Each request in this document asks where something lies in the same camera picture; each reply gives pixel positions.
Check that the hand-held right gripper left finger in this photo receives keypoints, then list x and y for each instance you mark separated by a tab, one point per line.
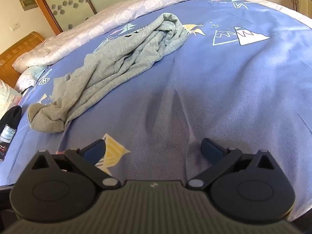
93	151

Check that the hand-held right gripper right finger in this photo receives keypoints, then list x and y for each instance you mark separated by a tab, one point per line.
209	150

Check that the blue printed bed sheet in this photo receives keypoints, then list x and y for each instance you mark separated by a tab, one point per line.
219	90

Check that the black cloth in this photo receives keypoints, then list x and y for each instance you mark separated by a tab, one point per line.
13	117

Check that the smartphone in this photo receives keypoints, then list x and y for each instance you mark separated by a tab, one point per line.
6	136

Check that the white floral pillow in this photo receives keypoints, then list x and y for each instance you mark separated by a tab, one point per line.
29	78

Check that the pale green floral pillow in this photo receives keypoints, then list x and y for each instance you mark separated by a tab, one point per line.
7	97

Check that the wooden headboard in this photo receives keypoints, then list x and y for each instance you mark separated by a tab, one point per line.
19	48

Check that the white floral quilt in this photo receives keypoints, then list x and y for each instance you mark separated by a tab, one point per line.
97	22

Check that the wooden wardrobe with glass doors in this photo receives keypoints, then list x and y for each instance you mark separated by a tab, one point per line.
73	0

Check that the white wall switch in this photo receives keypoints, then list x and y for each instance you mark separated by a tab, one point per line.
15	26

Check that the beige wall panel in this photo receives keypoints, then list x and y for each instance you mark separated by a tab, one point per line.
26	2

